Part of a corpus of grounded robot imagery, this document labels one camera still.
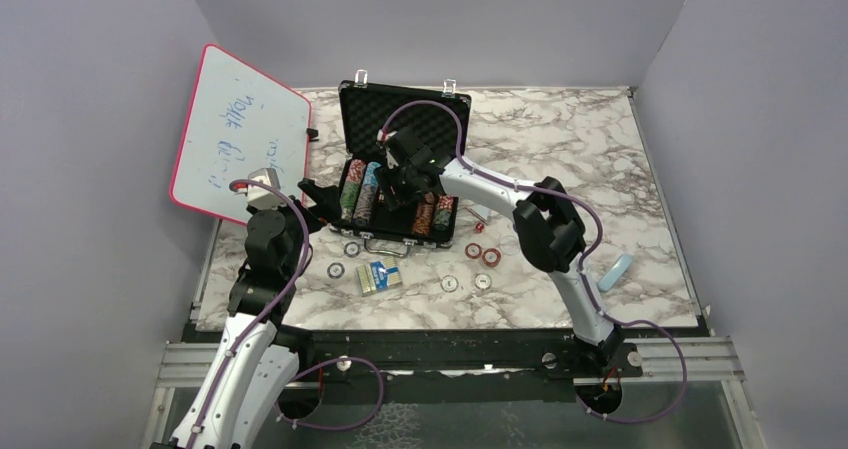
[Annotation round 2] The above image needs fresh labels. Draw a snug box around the red poker chip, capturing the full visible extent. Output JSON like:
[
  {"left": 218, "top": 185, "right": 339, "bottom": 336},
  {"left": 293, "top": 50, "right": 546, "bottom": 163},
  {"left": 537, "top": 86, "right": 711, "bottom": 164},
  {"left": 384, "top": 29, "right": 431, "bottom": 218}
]
[
  {"left": 464, "top": 242, "right": 483, "bottom": 259},
  {"left": 481, "top": 248, "right": 502, "bottom": 268}
]

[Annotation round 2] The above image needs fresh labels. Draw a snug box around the red green chip stack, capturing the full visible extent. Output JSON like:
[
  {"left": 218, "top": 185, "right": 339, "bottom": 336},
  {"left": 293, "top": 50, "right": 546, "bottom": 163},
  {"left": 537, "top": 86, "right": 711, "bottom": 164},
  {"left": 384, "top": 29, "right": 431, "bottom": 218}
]
[{"left": 339, "top": 159, "right": 367, "bottom": 223}]

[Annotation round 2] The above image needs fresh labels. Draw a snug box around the clear plastic triangle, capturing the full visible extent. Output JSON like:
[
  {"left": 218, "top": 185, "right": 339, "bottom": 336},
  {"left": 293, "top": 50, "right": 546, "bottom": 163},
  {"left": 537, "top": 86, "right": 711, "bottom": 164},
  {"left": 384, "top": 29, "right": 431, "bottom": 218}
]
[{"left": 467, "top": 204, "right": 492, "bottom": 225}]

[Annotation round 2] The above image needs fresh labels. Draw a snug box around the red poker chip right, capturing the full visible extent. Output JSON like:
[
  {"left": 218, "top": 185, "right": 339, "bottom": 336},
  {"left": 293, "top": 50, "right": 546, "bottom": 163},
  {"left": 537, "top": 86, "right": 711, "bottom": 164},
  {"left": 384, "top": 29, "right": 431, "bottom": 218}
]
[{"left": 481, "top": 248, "right": 502, "bottom": 268}]

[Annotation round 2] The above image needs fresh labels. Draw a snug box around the blue playing card deck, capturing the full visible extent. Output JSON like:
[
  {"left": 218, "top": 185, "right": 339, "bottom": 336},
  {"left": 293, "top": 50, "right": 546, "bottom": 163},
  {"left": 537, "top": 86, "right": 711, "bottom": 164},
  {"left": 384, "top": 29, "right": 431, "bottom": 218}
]
[{"left": 355, "top": 257, "right": 403, "bottom": 296}]

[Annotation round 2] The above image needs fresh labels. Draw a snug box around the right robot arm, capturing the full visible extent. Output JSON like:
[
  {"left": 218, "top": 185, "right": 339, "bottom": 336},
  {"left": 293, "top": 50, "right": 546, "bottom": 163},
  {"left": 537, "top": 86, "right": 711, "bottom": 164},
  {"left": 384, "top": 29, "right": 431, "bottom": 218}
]
[{"left": 377, "top": 129, "right": 623, "bottom": 376}]

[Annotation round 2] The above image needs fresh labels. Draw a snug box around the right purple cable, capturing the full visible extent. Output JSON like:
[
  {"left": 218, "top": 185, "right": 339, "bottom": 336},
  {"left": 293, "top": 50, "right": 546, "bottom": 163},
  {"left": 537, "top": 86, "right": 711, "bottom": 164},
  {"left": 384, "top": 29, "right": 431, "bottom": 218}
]
[{"left": 378, "top": 99, "right": 690, "bottom": 427}]

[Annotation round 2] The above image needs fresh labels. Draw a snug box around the pink framed whiteboard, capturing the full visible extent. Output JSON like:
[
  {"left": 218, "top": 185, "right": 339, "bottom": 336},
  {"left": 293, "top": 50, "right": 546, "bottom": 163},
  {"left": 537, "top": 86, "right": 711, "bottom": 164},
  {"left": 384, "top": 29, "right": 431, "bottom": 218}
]
[{"left": 169, "top": 44, "right": 312, "bottom": 224}]

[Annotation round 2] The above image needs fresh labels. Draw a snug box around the purple green chip stack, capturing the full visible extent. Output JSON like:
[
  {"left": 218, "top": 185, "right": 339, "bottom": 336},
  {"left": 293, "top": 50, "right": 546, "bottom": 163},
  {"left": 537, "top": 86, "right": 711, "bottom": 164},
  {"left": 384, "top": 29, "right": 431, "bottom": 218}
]
[{"left": 431, "top": 195, "right": 456, "bottom": 231}]

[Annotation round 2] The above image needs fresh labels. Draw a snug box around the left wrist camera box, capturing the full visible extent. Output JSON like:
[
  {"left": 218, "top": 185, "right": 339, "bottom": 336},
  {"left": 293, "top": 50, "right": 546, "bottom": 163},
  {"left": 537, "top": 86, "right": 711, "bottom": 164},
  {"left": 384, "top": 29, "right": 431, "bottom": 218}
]
[{"left": 246, "top": 167, "right": 282, "bottom": 210}]

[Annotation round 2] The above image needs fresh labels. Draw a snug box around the grey poker chip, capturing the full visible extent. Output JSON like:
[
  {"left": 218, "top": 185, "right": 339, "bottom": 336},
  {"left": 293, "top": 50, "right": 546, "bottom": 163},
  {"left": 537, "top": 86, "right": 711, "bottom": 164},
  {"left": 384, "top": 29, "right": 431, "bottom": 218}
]
[{"left": 344, "top": 241, "right": 362, "bottom": 258}]

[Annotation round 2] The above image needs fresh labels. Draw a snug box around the blue orange chip stack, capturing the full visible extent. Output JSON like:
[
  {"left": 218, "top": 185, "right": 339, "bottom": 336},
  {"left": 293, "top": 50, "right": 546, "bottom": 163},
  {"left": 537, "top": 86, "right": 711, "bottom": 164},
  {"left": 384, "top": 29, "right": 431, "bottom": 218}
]
[{"left": 352, "top": 161, "right": 381, "bottom": 227}]

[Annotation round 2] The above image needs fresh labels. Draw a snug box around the orange black chip stack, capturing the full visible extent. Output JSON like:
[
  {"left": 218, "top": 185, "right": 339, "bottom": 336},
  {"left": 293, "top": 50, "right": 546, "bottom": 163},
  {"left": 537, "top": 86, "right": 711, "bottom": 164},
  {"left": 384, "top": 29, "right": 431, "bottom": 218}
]
[{"left": 412, "top": 195, "right": 436, "bottom": 236}]

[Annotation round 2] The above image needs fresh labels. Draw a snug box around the white poker chip right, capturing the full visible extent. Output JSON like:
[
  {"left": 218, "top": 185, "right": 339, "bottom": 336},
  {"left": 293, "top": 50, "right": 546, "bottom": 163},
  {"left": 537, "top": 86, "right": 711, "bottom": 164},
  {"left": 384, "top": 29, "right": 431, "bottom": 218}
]
[{"left": 473, "top": 273, "right": 492, "bottom": 291}]

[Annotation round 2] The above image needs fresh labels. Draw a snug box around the purple cable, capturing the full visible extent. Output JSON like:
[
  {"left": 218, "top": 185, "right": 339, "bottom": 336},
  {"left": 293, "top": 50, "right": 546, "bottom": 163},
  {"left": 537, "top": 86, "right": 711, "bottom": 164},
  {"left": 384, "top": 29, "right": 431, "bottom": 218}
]
[
  {"left": 378, "top": 99, "right": 690, "bottom": 427},
  {"left": 185, "top": 179, "right": 313, "bottom": 449}
]

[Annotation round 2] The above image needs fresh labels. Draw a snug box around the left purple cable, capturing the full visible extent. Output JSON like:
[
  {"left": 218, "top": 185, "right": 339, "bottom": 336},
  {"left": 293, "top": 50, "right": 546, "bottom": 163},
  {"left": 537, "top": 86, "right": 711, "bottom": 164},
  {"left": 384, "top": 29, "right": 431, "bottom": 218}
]
[{"left": 185, "top": 179, "right": 313, "bottom": 449}]

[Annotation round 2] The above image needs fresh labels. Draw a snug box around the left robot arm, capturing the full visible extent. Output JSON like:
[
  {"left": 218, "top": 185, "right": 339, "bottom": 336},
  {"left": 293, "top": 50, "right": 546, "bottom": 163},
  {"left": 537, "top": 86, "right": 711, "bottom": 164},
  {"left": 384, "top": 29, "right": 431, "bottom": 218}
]
[{"left": 162, "top": 174, "right": 341, "bottom": 448}]

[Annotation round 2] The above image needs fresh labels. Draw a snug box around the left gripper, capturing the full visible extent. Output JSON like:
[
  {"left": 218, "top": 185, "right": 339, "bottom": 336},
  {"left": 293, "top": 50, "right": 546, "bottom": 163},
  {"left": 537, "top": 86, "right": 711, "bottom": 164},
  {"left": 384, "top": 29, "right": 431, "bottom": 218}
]
[{"left": 248, "top": 180, "right": 341, "bottom": 277}]

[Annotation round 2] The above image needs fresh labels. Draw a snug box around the blue white poker chip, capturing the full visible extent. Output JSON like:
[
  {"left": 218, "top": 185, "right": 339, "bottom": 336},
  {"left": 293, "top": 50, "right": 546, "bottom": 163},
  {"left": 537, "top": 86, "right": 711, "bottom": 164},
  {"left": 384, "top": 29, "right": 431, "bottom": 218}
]
[{"left": 326, "top": 262, "right": 346, "bottom": 279}]

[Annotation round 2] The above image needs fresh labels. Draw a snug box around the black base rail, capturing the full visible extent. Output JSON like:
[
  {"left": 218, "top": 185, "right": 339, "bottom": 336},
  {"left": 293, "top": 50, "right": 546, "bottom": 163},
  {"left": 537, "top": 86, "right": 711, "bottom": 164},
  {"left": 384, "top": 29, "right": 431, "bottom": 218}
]
[{"left": 182, "top": 323, "right": 690, "bottom": 408}]

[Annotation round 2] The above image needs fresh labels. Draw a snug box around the black poker case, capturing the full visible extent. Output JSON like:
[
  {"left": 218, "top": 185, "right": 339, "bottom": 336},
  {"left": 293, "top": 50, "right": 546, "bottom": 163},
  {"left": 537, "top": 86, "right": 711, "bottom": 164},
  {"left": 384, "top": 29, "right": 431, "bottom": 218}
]
[{"left": 332, "top": 69, "right": 472, "bottom": 256}]

